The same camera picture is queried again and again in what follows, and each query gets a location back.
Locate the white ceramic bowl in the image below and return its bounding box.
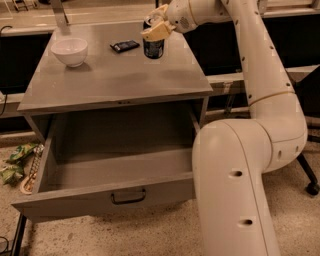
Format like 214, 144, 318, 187
51, 38, 88, 67

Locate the black office chair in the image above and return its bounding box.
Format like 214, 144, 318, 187
293, 66, 320, 196

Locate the grey cabinet counter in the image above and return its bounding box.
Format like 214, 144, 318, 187
17, 19, 214, 145

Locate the tan patterned snack bag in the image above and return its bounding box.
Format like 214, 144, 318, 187
19, 144, 44, 195

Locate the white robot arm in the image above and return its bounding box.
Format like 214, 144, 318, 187
142, 0, 307, 256

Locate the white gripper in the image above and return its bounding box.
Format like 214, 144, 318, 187
141, 0, 194, 42

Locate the black drawer handle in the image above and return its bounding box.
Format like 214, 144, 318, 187
110, 188, 146, 205

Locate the grey open top drawer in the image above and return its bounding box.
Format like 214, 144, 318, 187
12, 102, 198, 222

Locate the black snack bar wrapper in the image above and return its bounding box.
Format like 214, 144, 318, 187
111, 40, 140, 53

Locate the blue pepsi can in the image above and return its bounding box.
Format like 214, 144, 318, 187
143, 17, 164, 59

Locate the green chip bag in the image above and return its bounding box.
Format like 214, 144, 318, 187
0, 143, 37, 185

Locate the black metal leg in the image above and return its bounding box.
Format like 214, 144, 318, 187
10, 214, 27, 256

